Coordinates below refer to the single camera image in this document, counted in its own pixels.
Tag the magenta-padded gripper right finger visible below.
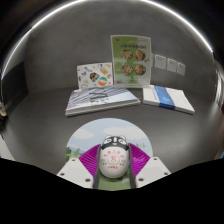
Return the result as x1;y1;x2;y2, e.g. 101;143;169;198
128;143;172;189

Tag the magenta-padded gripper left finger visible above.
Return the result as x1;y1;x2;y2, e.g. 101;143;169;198
56;143;102;190

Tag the white panda-print computer mouse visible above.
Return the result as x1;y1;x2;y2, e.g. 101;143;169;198
97;134;130;179

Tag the round landscape-print mouse pad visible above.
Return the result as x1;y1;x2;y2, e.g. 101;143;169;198
64;117;154;192

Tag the white book with blue band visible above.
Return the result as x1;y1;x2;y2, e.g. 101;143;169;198
142;84;196;115

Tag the grey striped book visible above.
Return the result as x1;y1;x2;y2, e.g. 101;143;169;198
64;85;142;117

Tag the white colourful sticker card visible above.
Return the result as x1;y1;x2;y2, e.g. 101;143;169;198
76;61;114;90

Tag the green food leaflet stand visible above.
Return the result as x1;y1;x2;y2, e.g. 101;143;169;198
110;34;153;88

